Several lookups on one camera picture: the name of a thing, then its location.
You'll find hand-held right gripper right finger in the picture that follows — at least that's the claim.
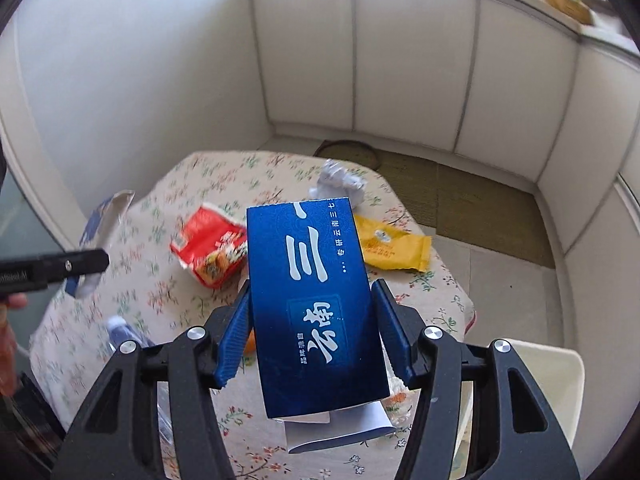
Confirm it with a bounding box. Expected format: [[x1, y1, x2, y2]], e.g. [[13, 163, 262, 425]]
[[370, 278, 581, 480]]

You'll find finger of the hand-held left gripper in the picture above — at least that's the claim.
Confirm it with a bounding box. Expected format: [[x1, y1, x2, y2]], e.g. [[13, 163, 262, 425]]
[[0, 249, 110, 296]]

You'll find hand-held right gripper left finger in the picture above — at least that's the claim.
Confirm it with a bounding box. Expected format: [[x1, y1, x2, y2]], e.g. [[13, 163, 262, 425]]
[[50, 277, 256, 480]]

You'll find silver blue foil wrapper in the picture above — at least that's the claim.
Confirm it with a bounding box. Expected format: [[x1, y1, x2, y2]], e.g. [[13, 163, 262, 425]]
[[65, 190, 136, 300]]

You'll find blue printed cardboard box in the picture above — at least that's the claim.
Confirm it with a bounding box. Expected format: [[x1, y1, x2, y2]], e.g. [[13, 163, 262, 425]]
[[246, 197, 396, 453]]

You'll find clear plastic bottle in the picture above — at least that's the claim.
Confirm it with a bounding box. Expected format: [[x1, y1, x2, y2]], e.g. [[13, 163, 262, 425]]
[[106, 316, 173, 441]]

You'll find red instant noodle cup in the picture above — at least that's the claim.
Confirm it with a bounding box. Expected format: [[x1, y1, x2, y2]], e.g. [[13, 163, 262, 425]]
[[170, 203, 249, 290]]

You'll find white plastic bin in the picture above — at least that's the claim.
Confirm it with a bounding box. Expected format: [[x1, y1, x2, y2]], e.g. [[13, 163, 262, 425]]
[[467, 338, 586, 461]]

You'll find white paper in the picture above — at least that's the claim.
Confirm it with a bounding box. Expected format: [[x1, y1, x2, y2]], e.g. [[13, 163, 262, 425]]
[[307, 158, 368, 209]]

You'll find frosted glass door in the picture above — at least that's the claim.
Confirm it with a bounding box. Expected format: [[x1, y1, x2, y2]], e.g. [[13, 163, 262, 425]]
[[0, 157, 76, 281]]

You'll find table with floral cloth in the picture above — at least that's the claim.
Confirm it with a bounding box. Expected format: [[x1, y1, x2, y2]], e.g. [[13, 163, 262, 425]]
[[30, 150, 476, 480]]

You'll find yellow snack packet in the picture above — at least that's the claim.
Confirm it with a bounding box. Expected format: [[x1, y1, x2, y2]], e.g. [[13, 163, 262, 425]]
[[353, 215, 433, 273]]

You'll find large woven floor mat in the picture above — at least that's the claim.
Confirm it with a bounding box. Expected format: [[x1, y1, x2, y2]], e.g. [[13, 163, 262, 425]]
[[434, 162, 557, 269]]

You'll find round woven tray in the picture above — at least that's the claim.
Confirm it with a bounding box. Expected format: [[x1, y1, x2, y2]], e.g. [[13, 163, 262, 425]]
[[314, 140, 379, 170]]

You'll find white cabinet row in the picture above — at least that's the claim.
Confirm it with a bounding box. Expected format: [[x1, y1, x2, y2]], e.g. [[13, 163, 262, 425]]
[[245, 0, 583, 183]]

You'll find woven basket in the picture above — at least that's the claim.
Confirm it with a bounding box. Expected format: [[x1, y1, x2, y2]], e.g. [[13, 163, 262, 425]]
[[542, 0, 596, 26]]

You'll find white cabinet with rail handle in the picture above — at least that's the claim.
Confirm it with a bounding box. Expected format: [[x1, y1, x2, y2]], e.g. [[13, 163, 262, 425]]
[[535, 25, 640, 341]]

